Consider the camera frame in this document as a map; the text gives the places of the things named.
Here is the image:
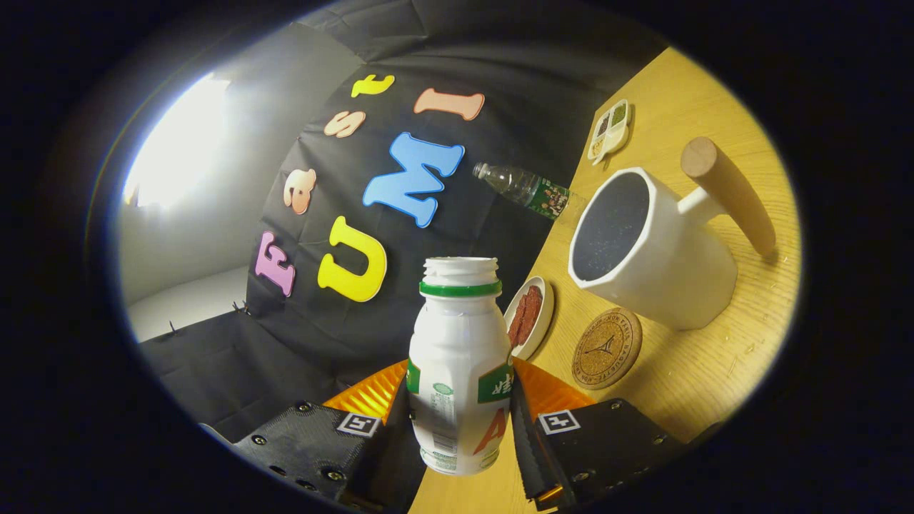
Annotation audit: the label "wooden table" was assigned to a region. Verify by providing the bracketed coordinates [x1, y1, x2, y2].
[407, 46, 804, 514]

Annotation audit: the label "white divided tray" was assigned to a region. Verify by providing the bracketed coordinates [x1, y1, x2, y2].
[587, 99, 633, 166]

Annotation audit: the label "white juice bottle green ring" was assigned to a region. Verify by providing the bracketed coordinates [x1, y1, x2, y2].
[407, 257, 516, 477]

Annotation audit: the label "red meat slices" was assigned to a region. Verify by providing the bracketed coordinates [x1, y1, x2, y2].
[508, 285, 543, 349]

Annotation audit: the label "white cup with wooden handle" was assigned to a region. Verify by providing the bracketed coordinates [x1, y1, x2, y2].
[568, 136, 778, 331]

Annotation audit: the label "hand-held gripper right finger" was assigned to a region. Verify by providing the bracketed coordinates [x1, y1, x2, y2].
[510, 357, 722, 510]

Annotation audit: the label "round cork coaster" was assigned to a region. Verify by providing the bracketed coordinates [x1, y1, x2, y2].
[571, 307, 643, 390]

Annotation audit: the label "clear plastic water bottle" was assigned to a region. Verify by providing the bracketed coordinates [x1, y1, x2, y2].
[473, 162, 588, 223]

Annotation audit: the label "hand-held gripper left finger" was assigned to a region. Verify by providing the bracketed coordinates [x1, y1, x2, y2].
[200, 359, 427, 512]

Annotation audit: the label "white round plate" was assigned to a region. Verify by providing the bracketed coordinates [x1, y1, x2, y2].
[503, 276, 556, 361]

